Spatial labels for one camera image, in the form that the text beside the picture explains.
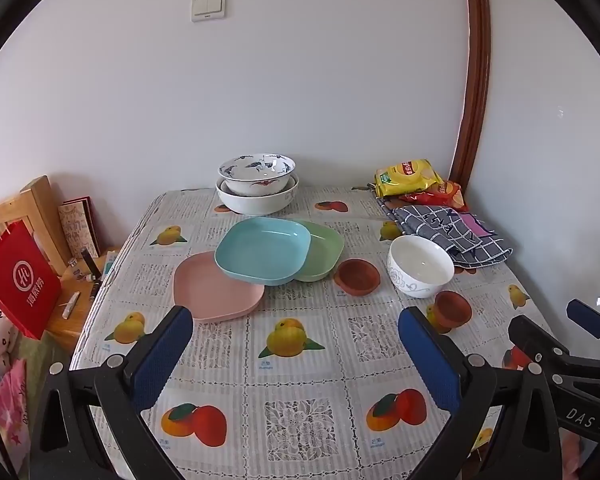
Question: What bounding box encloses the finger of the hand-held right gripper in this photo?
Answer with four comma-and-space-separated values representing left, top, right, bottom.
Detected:
566, 299, 600, 361
508, 314, 600, 378

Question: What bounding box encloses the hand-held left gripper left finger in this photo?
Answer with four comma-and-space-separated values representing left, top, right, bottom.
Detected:
30, 305, 194, 480

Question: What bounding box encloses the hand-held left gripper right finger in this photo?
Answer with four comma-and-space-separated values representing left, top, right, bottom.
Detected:
398, 306, 564, 480

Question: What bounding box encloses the small brown bowl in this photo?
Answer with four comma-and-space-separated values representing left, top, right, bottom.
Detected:
334, 259, 382, 296
426, 290, 473, 334

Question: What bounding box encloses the pink square plate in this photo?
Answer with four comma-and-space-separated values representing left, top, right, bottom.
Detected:
173, 251, 266, 323

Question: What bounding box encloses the white bowl with line flowers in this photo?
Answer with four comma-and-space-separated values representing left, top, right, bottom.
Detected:
386, 235, 455, 299

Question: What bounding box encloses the blue square plate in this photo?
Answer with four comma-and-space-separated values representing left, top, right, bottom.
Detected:
214, 217, 313, 287

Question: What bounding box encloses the green square plate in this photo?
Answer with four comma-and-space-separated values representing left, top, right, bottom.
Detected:
292, 220, 344, 282

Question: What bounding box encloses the wooden side table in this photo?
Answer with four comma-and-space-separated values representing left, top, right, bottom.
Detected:
45, 246, 123, 357

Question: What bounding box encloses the purple fabric piece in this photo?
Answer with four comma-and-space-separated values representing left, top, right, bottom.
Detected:
457, 212, 491, 237

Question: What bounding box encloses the fruit print tablecloth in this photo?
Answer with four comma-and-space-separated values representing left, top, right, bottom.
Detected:
70, 187, 556, 480

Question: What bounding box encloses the grey checked cloth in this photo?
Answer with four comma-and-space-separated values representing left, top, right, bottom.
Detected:
377, 195, 515, 268

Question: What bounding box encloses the patterned book with red edge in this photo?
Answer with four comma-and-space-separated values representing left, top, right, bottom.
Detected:
57, 196, 102, 261

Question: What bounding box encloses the red paper bag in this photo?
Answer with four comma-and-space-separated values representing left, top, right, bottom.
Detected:
0, 220, 62, 341

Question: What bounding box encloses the pink printed cloth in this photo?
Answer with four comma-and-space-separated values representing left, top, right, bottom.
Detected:
0, 357, 31, 476

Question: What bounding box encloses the red chip bag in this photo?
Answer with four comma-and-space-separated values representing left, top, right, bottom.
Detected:
399, 180, 468, 212

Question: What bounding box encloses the large white bowl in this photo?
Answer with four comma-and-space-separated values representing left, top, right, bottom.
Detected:
215, 175, 299, 215

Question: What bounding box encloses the yellow chip bag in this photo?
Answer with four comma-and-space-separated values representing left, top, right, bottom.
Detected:
374, 159, 445, 198

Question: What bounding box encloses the wooden chair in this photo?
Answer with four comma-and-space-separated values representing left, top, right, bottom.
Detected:
0, 175, 67, 281

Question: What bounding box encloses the blue crane patterned bowl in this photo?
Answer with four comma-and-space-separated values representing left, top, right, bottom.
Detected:
218, 155, 297, 196

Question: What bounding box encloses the brown wooden door frame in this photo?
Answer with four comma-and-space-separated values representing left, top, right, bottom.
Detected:
449, 0, 492, 186

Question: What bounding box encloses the white light switch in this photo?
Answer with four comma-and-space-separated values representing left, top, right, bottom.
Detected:
191, 0, 227, 23

